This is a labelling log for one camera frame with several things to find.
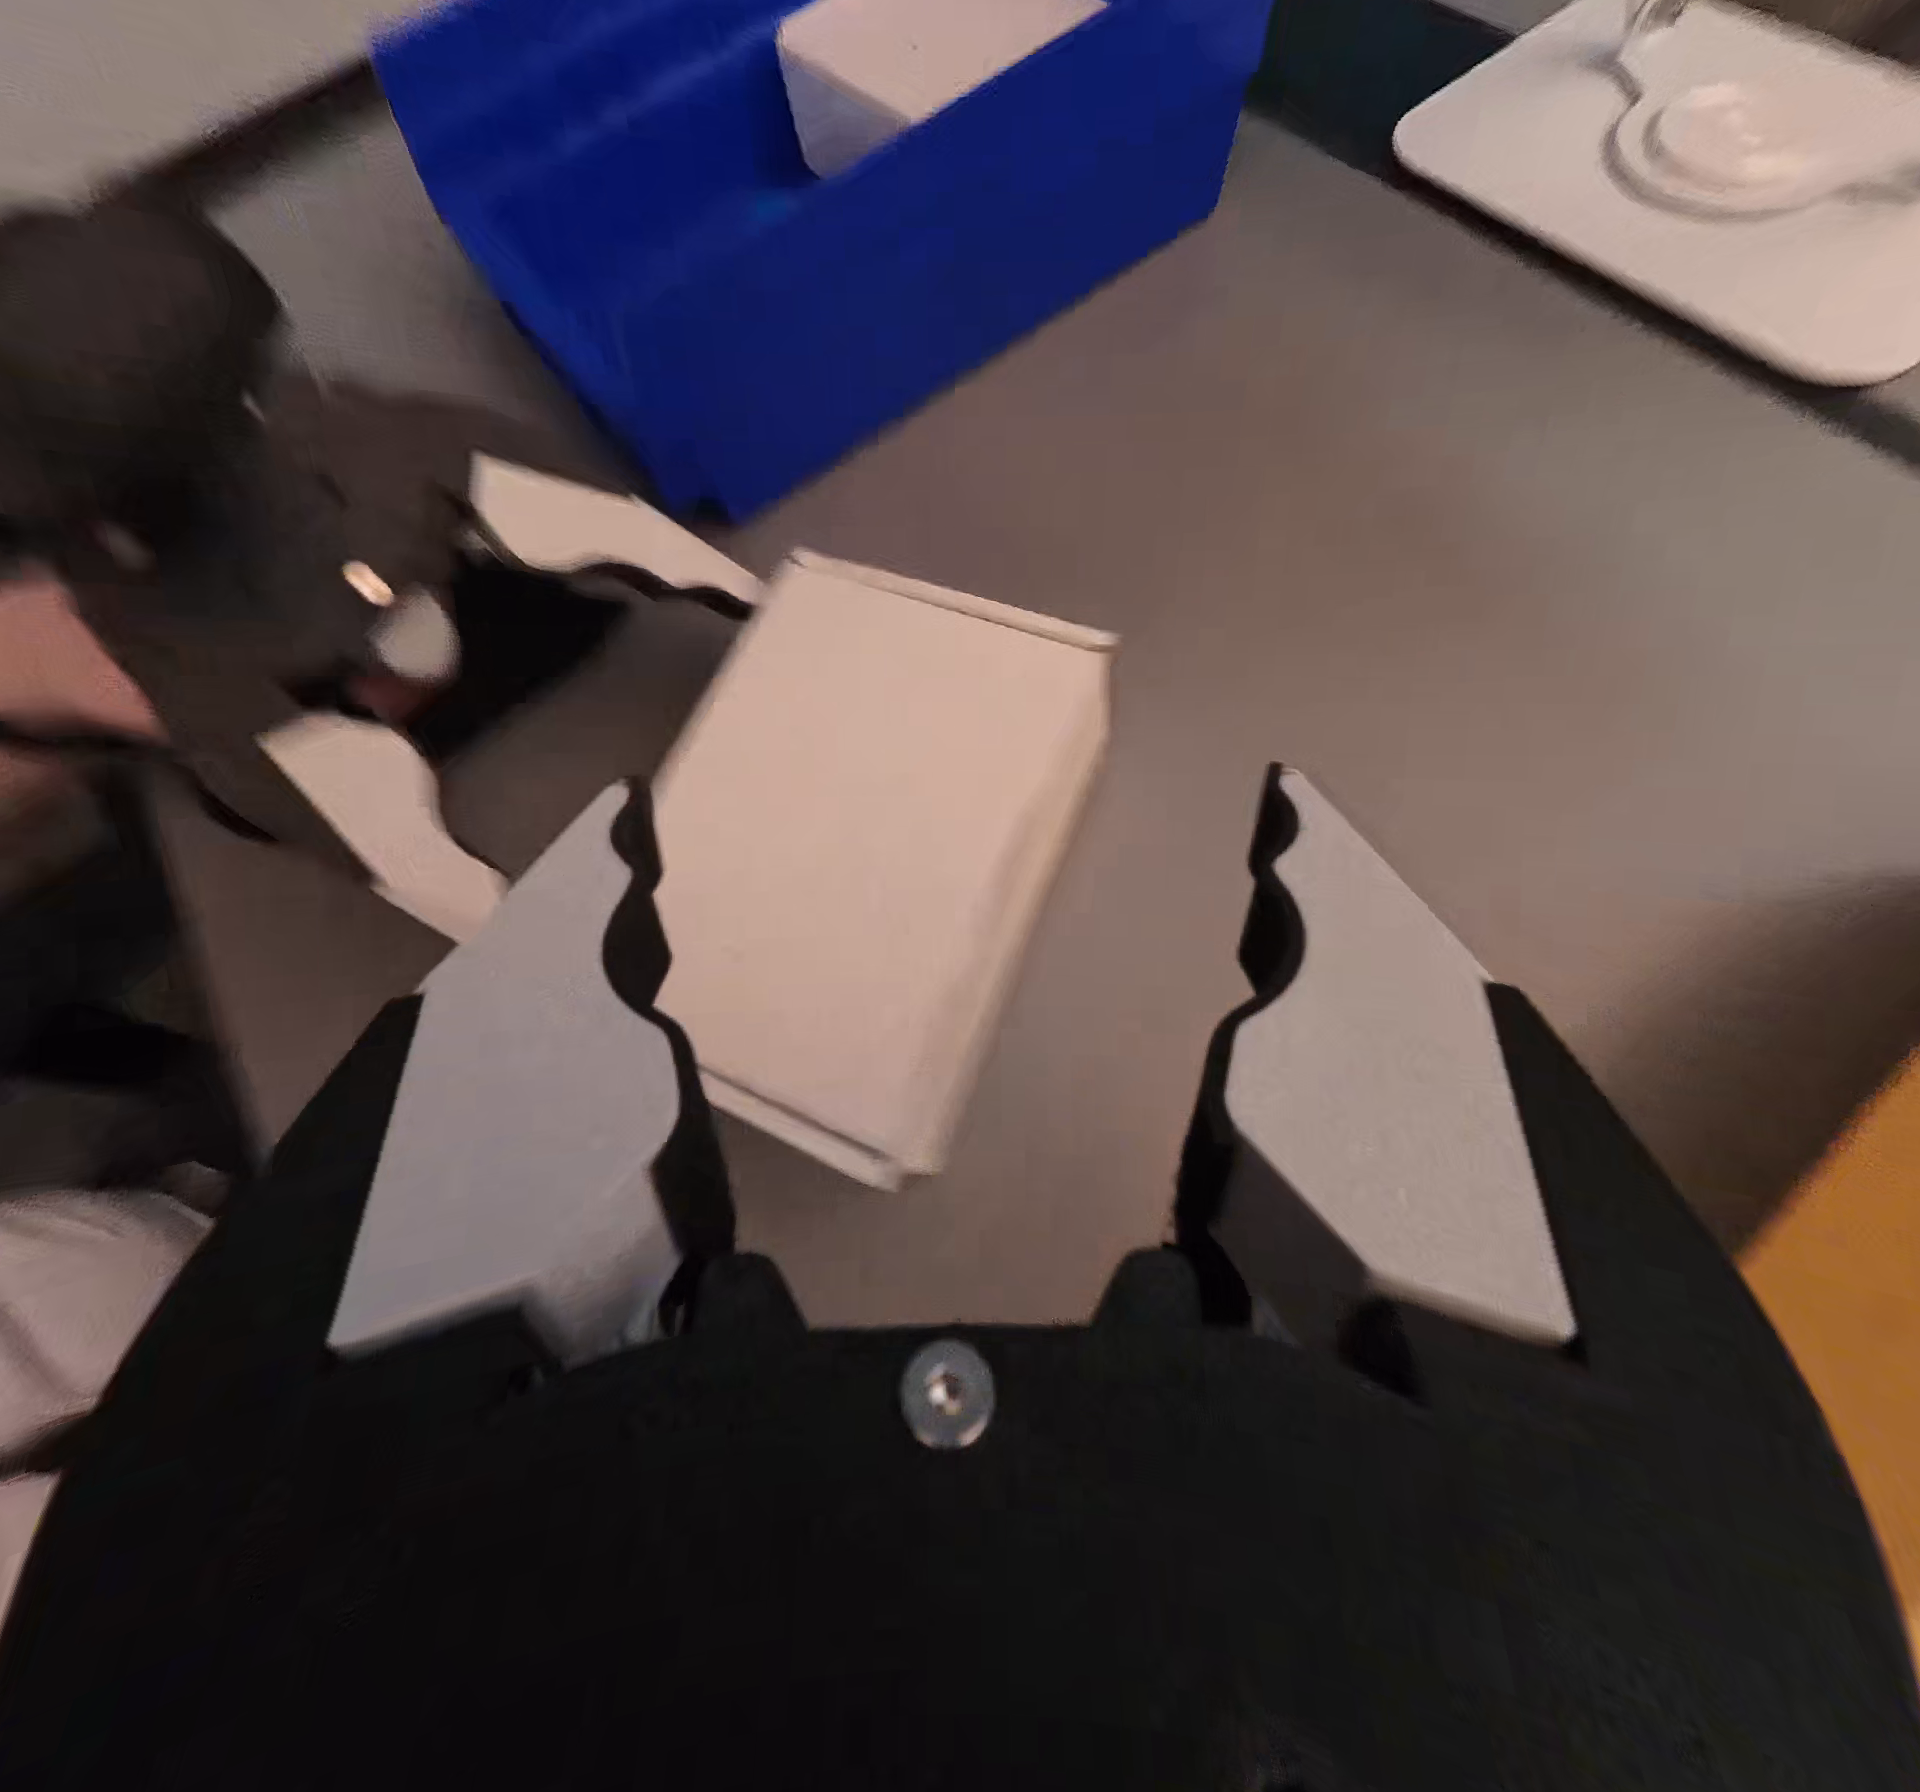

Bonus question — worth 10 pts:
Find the white metal plate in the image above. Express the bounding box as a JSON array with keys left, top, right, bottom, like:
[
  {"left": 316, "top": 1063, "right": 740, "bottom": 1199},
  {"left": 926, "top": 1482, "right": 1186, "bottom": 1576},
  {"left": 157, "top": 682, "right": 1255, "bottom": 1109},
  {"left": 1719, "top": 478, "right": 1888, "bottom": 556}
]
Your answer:
[{"left": 1391, "top": 0, "right": 1920, "bottom": 388}]

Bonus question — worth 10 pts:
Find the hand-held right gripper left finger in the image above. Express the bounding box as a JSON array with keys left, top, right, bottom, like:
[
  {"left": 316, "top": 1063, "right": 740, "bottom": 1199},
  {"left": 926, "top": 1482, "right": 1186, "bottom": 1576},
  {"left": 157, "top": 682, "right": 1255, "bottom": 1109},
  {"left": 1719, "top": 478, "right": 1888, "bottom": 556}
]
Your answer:
[{"left": 327, "top": 776, "right": 737, "bottom": 1358}]

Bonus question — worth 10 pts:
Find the blue plastic bin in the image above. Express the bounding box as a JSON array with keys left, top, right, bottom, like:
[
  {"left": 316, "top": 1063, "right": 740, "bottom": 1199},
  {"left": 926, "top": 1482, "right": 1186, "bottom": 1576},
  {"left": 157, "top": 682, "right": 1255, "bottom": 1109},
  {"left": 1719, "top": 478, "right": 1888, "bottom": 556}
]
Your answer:
[{"left": 372, "top": 0, "right": 1319, "bottom": 527}]

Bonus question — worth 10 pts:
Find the person's white clothing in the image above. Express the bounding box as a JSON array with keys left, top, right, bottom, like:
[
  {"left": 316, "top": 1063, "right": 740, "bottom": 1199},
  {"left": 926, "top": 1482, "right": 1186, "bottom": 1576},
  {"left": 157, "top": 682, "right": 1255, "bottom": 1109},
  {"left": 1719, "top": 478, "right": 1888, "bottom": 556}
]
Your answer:
[{"left": 0, "top": 1191, "right": 226, "bottom": 1601}]

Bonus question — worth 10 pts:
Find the white cardboard box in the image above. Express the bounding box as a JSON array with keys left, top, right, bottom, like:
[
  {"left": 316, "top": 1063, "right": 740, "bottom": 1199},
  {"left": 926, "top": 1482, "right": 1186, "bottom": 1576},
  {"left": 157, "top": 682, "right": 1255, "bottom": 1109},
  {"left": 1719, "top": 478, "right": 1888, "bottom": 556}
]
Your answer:
[
  {"left": 774, "top": 0, "right": 1113, "bottom": 182},
  {"left": 653, "top": 548, "right": 1119, "bottom": 1193}
]

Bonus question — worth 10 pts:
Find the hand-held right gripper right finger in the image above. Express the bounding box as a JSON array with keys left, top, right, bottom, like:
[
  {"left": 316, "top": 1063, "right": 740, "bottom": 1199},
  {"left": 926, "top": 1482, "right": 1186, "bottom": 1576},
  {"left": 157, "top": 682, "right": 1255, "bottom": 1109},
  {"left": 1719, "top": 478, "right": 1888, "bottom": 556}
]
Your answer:
[{"left": 1171, "top": 761, "right": 1579, "bottom": 1350}]

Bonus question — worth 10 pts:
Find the yellow plastic bin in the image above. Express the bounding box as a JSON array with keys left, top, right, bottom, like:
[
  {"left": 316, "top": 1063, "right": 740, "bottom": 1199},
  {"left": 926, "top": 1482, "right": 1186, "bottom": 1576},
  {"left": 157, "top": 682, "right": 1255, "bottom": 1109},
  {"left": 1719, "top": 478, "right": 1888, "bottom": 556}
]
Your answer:
[{"left": 1740, "top": 1057, "right": 1920, "bottom": 1614}]

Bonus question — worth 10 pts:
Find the person's left hand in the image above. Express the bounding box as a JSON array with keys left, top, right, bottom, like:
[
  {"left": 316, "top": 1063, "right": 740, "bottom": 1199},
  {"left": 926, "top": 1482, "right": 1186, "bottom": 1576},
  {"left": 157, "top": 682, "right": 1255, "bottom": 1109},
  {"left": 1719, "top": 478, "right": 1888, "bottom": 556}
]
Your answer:
[{"left": 0, "top": 580, "right": 161, "bottom": 740}]

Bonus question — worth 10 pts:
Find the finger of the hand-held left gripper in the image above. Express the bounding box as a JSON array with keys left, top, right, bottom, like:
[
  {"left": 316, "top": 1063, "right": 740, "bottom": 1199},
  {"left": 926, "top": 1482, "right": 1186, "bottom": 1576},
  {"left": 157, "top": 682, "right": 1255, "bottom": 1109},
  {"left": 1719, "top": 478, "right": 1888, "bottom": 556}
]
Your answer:
[
  {"left": 468, "top": 454, "right": 763, "bottom": 621},
  {"left": 257, "top": 713, "right": 512, "bottom": 946}
]

